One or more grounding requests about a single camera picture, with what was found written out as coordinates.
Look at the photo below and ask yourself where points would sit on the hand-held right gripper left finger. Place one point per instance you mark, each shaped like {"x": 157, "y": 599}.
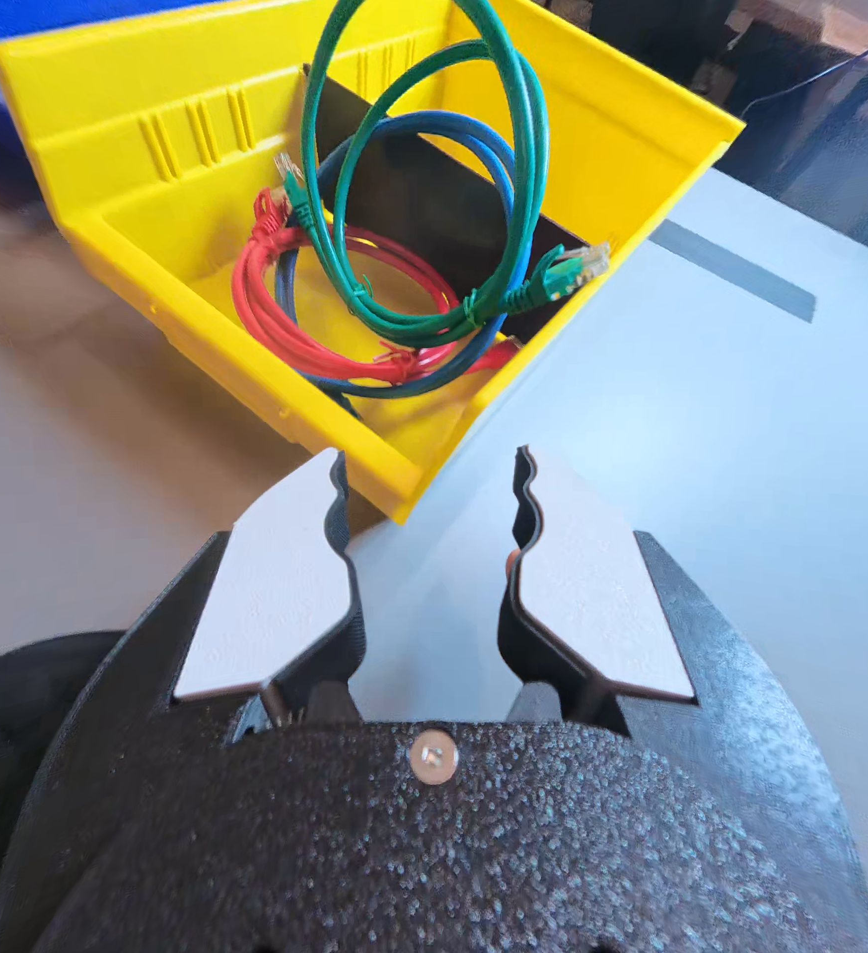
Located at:
{"x": 270, "y": 588}

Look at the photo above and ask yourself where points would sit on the yellow plastic bin with divider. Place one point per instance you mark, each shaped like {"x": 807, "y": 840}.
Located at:
{"x": 143, "y": 223}

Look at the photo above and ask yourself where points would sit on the grey tape strip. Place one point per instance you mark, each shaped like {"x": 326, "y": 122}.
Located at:
{"x": 739, "y": 272}

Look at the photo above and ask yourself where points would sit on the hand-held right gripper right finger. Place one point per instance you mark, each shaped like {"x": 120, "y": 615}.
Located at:
{"x": 598, "y": 595}

